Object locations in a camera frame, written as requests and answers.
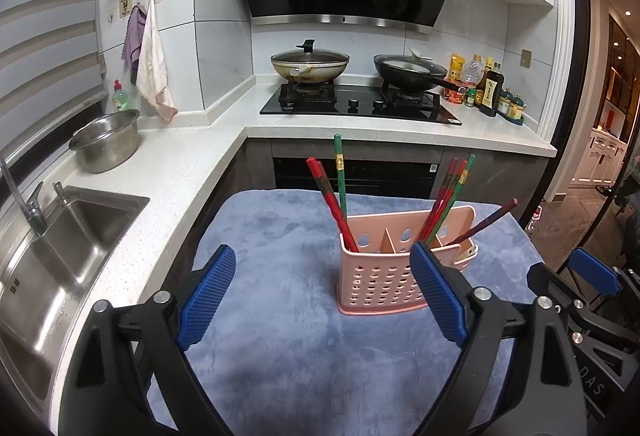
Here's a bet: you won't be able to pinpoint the white hanging towel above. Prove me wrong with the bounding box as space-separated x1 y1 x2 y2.
136 0 178 123

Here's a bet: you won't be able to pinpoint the small green-capped jar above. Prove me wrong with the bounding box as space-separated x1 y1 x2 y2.
464 86 476 108

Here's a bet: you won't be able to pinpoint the black gas cooktop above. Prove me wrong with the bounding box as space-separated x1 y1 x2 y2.
260 83 462 126

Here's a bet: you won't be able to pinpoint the stainless steel bowl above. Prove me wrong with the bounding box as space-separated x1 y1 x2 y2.
68 109 140 174

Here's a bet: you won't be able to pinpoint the pink perforated utensil basket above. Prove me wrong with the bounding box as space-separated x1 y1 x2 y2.
336 205 478 316

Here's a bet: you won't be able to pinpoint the grey lower cabinets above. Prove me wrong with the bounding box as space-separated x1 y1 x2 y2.
169 138 549 278

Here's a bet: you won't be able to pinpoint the built-in black oven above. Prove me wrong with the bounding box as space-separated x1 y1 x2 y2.
273 158 439 199

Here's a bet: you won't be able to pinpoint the yellow seasoning packet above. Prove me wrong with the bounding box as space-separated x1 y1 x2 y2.
447 54 465 82

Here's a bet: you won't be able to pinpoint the window roller blind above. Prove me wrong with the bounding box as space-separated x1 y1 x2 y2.
1 0 104 153

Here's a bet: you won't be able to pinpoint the green dish soap bottle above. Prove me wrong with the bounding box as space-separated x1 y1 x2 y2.
112 79 131 111

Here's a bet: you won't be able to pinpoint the green chopstick with yellow band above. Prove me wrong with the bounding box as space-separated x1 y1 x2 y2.
334 134 348 219

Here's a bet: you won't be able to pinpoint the lidded wok with handle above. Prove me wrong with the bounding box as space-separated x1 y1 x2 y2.
270 39 350 84

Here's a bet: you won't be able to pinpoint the dark maroon chopstick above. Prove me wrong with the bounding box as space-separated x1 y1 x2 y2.
447 198 518 245

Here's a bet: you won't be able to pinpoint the clear plastic bottle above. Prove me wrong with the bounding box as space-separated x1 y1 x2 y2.
459 54 484 89

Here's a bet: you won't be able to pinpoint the blue-grey fleece mat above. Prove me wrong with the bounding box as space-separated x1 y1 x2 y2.
145 187 545 436

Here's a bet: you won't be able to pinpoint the dark soy sauce bottle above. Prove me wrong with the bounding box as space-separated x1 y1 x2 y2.
480 63 504 117

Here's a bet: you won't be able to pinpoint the dark red patterned chopstick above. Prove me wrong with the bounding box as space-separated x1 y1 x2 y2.
416 158 458 241

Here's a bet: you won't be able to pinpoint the stainless steel sink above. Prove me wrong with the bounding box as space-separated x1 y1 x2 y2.
1 186 149 420

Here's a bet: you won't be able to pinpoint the oil bottle on floor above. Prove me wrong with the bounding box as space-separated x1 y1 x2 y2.
525 205 542 238

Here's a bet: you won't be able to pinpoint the black frying pan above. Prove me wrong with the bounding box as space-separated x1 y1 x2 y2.
373 54 462 96

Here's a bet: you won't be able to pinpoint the purple hanging cloth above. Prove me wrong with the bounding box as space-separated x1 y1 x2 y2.
122 4 146 85

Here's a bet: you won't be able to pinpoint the chrome sink faucet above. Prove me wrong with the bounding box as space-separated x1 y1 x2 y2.
0 156 48 237

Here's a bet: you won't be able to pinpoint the teal condiment jar set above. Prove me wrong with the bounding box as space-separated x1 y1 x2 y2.
497 89 526 125

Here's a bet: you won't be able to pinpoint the brown wall switch plate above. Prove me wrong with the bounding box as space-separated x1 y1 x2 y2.
520 48 533 69

